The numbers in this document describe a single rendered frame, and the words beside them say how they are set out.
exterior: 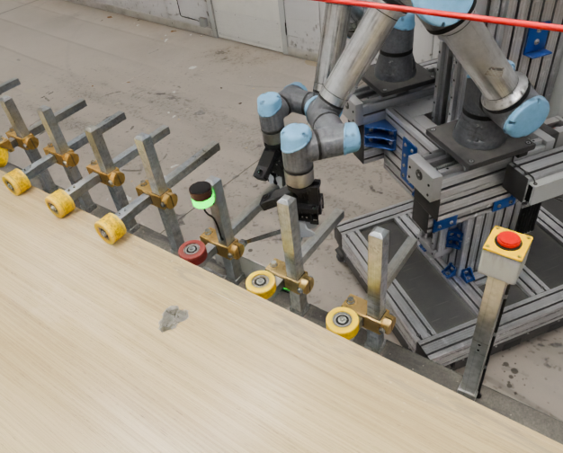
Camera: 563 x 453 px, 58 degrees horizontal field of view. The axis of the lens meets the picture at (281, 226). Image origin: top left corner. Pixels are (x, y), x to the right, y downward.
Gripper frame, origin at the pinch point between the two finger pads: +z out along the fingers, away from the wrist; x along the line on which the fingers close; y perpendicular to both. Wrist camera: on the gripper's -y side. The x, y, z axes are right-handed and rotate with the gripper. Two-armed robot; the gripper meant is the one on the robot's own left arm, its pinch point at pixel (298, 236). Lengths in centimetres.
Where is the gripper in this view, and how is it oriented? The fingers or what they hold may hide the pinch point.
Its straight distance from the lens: 145.3
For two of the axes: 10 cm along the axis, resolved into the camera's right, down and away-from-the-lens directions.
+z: 1.0, 7.4, 6.6
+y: 9.6, 1.0, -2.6
